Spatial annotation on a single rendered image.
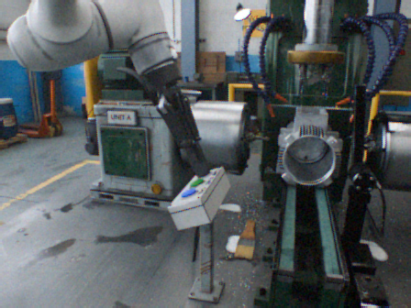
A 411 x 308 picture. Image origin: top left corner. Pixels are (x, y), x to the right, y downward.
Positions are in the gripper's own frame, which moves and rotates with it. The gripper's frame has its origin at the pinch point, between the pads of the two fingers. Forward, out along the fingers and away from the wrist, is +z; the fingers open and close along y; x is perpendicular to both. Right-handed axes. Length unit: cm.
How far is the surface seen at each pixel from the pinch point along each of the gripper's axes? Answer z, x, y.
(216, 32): -116, 94, 545
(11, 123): -94, 403, 296
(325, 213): 28.7, -20.0, 18.2
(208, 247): 17.4, 2.8, -6.3
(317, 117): 7.8, -25.9, 40.2
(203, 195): 4.2, -3.4, -12.0
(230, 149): 6.5, 1.5, 29.8
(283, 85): -4, -18, 65
